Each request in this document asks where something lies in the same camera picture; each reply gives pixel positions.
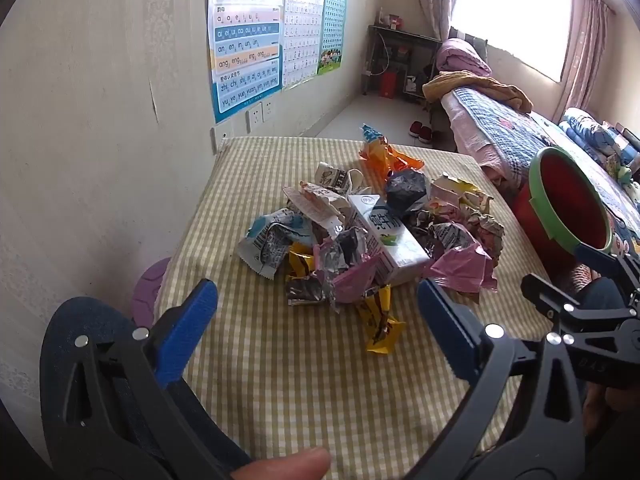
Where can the dark wooden headboard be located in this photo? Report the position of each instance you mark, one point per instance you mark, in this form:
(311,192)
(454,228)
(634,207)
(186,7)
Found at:
(630,137)

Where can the pink foil wrapper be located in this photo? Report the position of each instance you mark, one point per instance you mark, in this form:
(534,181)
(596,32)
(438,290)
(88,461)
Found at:
(465,270)

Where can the yellow blanket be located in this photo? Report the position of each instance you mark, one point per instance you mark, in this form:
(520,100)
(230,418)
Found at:
(475,87)

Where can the white milk carton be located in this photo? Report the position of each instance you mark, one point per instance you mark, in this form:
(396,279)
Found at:
(387,235)

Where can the black white carton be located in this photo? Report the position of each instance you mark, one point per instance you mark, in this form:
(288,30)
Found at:
(332,177)

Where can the purple folded quilt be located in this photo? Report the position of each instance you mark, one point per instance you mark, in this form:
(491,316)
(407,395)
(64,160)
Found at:
(460,57)

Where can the red white small box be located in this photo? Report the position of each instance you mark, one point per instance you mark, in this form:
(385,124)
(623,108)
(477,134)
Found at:
(395,22)

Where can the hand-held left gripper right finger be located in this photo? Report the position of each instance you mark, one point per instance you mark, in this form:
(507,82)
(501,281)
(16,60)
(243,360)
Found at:
(445,325)

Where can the blue white snack wrapper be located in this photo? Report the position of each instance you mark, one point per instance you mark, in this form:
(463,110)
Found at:
(267,245)

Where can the white wall socket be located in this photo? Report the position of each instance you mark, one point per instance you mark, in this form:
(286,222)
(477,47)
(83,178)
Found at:
(254,117)
(268,110)

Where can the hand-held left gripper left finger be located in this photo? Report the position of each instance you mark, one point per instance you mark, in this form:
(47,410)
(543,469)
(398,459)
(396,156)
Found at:
(187,330)

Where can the blue letter wall poster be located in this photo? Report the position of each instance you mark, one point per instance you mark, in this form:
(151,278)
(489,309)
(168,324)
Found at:
(245,35)

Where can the teal chart wall poster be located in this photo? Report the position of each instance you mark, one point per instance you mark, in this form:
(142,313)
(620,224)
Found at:
(332,20)

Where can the pink silver wrapper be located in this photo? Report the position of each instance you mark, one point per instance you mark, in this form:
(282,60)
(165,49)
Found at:
(345,270)

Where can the yellow checked tablecloth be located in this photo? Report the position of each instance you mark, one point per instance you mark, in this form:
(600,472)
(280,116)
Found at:
(280,390)

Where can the bed with blue quilt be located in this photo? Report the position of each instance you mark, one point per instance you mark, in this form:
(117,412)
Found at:
(505,130)

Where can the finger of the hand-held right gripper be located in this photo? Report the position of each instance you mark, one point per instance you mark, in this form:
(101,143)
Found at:
(600,257)
(550,297)

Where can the yellow pink floral wrapper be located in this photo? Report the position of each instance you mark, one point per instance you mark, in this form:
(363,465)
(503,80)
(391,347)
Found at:
(457,191)

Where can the red bucket with green rim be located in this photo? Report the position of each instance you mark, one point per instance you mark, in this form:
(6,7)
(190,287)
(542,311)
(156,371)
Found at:
(570,195)

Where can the person's left hand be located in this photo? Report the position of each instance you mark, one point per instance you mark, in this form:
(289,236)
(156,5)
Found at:
(285,465)

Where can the bright window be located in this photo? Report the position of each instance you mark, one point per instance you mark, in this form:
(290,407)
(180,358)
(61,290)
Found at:
(510,10)

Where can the pink white carton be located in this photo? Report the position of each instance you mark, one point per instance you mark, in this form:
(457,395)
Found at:
(317,205)

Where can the person's right hand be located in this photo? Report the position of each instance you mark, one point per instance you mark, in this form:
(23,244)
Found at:
(597,407)

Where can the yellow snack wrapper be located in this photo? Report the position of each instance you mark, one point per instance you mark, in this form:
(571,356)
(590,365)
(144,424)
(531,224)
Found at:
(380,320)
(300,262)

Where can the dark metal desk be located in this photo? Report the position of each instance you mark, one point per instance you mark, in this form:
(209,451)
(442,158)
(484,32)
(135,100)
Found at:
(400,40)

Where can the white wall plate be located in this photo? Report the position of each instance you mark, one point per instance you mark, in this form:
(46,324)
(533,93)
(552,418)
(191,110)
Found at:
(220,140)

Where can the white chart wall poster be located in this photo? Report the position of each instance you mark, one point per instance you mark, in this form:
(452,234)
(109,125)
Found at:
(302,25)

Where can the green stuffed toy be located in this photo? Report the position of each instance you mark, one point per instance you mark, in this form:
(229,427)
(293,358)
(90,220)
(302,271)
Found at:
(625,170)

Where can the orange snack wrapper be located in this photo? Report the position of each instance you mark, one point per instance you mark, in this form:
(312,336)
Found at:
(382,155)

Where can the blue folded bedding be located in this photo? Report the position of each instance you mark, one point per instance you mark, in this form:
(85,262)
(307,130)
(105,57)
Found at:
(590,132)

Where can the purple round stool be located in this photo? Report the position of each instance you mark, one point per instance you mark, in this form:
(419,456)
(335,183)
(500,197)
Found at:
(150,290)

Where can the pink bed sheet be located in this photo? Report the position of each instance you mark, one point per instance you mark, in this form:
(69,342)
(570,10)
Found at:
(470,135)

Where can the black wrapper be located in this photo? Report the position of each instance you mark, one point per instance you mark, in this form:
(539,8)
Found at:
(406,191)

